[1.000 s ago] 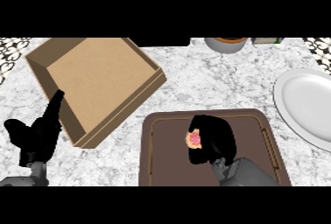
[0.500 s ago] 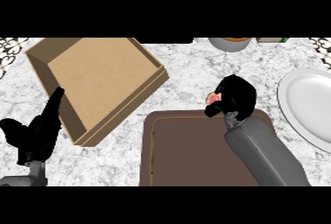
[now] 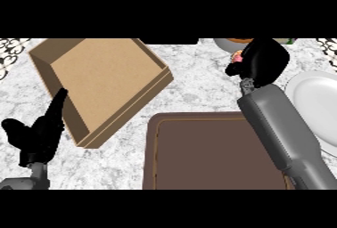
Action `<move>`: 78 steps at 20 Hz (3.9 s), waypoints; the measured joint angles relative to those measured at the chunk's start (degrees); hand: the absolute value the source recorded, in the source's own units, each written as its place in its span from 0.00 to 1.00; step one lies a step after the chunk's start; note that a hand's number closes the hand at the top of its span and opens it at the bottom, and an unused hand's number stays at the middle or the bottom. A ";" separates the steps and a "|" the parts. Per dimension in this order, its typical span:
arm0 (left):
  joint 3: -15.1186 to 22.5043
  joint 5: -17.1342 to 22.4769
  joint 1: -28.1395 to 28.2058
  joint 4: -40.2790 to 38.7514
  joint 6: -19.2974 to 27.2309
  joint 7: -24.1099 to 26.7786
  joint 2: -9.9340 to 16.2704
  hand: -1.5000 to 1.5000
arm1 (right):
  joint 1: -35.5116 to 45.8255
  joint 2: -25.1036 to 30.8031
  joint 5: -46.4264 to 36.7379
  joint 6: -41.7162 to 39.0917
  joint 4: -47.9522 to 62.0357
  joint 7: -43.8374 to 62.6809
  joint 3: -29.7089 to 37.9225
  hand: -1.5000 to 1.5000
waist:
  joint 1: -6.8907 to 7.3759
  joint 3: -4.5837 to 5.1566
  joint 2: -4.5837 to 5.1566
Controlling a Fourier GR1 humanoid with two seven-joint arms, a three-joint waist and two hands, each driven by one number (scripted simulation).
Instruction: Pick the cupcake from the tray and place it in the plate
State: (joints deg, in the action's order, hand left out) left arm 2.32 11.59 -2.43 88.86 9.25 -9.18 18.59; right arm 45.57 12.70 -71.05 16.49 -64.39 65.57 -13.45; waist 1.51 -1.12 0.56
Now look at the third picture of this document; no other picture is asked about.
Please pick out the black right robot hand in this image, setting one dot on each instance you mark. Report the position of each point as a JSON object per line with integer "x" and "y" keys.
{"x": 264, "y": 61}

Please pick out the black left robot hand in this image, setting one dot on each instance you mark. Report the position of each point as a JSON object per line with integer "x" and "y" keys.
{"x": 41, "y": 133}

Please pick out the pink cupcake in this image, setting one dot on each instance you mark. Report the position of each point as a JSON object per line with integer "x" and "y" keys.
{"x": 237, "y": 56}

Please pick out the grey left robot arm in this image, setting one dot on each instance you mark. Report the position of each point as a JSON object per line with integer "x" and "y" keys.
{"x": 28, "y": 176}

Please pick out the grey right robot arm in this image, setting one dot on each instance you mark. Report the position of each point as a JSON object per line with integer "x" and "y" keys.
{"x": 286, "y": 136}

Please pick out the white plate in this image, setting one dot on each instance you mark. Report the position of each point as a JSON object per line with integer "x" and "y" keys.
{"x": 319, "y": 108}

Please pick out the tan wooden tray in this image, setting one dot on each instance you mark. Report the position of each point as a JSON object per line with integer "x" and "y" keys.
{"x": 106, "y": 86}

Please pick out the green object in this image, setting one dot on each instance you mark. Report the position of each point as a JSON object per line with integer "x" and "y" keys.
{"x": 291, "y": 41}

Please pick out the white bowl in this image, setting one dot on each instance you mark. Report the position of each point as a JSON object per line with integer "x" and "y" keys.
{"x": 232, "y": 44}

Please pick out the black and white patterned mat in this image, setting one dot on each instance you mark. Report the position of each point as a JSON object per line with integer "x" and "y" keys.
{"x": 11, "y": 55}
{"x": 329, "y": 52}

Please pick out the black appliance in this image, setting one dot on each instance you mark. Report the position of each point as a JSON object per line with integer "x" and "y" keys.
{"x": 169, "y": 41}

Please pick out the brown cutting board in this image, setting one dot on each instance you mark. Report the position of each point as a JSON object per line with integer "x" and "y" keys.
{"x": 211, "y": 153}

